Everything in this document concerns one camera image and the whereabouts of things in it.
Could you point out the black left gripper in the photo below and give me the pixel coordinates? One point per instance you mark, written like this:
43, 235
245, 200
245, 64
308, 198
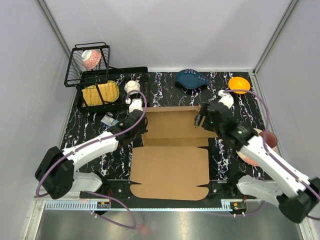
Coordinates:
143, 129

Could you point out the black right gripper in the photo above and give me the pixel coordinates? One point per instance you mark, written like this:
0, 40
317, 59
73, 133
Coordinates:
203, 112

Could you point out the brown cardboard box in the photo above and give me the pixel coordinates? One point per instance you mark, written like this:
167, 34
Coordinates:
173, 162

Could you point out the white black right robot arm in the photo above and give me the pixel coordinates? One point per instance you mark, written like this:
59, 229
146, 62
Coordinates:
294, 193

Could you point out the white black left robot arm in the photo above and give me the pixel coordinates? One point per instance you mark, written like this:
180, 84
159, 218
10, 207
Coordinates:
58, 173

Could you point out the silver blue toothpaste tube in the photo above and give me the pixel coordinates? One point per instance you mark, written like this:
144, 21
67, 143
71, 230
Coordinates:
109, 121

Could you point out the dark blue leaf dish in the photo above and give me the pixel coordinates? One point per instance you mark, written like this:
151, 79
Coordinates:
191, 79

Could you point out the orange round bowl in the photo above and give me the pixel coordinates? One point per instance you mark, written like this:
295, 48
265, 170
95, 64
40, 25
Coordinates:
239, 84

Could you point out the white flower-shaped cup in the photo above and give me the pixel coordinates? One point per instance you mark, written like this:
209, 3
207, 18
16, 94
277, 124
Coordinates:
132, 85

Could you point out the woven bamboo tray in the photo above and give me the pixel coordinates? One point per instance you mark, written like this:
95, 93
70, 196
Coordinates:
99, 94

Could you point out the white floral plate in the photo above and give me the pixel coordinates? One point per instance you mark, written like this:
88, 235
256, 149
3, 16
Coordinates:
242, 156

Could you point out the dark red cup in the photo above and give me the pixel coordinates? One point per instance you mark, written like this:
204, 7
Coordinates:
270, 139

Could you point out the pink patterned ceramic bowl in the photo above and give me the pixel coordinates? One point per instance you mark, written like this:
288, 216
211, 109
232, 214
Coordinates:
90, 58

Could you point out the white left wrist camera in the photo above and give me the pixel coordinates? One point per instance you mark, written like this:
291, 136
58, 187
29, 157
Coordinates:
134, 104

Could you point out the black wire dish rack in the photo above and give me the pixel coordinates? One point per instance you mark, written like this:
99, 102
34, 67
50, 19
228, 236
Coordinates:
79, 78

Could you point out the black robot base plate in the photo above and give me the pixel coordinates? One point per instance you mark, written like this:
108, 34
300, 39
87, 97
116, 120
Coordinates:
112, 193

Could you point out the aluminium front rail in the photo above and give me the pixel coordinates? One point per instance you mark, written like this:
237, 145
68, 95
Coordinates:
71, 201

